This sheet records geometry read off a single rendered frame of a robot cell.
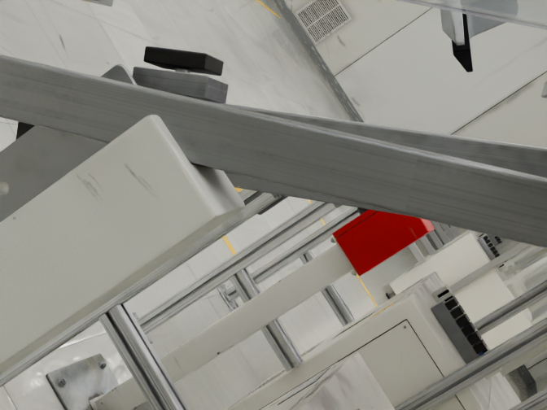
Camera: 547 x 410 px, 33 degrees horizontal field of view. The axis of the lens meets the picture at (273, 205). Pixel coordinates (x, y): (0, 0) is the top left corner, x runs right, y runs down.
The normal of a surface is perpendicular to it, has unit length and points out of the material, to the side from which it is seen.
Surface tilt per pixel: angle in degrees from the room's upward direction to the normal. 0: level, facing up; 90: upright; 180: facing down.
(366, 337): 90
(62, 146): 90
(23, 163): 90
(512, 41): 90
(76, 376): 0
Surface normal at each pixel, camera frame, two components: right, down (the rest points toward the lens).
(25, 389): 0.81, -0.54
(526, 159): -0.25, 0.01
